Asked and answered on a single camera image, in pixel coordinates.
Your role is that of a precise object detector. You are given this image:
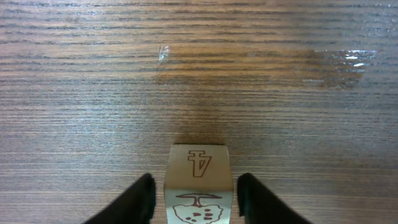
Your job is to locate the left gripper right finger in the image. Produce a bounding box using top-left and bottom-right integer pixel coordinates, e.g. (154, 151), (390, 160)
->
(237, 173), (310, 224)

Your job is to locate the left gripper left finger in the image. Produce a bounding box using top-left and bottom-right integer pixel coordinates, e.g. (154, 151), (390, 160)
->
(84, 173), (156, 224)

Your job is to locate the white block number four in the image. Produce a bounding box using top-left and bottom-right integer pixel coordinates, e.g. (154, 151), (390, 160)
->
(164, 144), (234, 224)

